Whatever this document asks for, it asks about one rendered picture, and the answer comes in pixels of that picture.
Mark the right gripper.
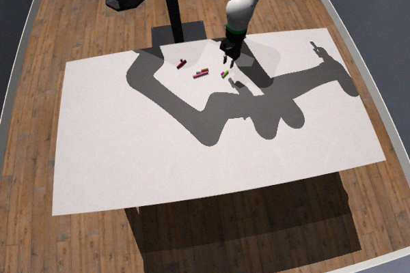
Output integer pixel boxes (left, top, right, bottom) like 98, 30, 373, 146
219, 24, 247, 69

